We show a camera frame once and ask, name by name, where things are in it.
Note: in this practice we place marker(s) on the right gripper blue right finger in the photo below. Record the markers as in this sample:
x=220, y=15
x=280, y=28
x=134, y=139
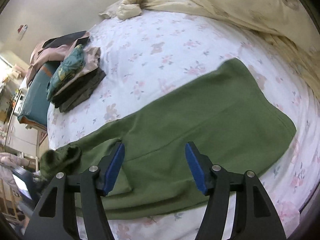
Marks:
x=200, y=167

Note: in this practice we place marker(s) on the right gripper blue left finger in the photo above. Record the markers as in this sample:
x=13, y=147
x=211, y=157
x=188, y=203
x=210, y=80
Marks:
x=109, y=167

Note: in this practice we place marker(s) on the green pants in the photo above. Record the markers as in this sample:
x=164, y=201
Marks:
x=223, y=112

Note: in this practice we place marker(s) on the dark camouflage folded pants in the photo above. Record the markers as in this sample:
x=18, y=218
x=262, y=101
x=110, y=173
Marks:
x=79, y=91

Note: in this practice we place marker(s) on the teal floral folded garment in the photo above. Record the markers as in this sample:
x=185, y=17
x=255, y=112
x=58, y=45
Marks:
x=69, y=67

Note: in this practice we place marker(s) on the pink beige folded garment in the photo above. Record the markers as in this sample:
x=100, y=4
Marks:
x=92, y=62

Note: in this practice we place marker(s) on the floral white bed sheet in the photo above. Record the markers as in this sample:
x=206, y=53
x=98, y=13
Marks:
x=148, y=56

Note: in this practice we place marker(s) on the cream pillow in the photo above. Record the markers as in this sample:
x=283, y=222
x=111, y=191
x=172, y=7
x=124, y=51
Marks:
x=113, y=10

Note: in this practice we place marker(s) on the cream yellow quilt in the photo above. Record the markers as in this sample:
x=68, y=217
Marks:
x=285, y=24

